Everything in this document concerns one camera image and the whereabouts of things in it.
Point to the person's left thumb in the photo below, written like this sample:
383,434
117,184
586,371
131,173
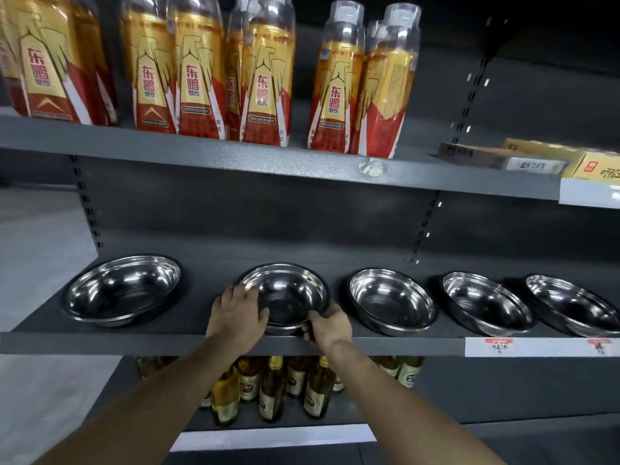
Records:
261,318

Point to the person's right thumb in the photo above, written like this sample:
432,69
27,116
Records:
317,316

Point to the dark grey metal shelf board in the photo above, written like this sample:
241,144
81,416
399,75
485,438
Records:
242,157
484,406
203,329

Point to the person's right forearm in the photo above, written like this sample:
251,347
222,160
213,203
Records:
402,411

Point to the person's left forearm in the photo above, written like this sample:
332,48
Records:
145,411

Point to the row of gold drink bottles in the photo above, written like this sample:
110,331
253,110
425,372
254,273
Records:
198,77

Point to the person's right hand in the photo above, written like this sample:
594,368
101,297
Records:
332,329

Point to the white shelf label strip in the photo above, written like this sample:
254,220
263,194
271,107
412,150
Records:
271,436
542,347

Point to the slotted grey shelf upright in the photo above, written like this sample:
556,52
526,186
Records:
436,198
87,203

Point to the person's left hand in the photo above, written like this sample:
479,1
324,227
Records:
235,319

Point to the stainless steel bowl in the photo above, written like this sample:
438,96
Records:
392,302
574,305
487,305
121,290
290,297

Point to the group of amber beer bottles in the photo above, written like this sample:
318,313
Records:
271,387

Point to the grey flat carton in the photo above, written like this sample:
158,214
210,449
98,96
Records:
489,157

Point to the yellow flat carton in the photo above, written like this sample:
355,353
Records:
598,165
542,149

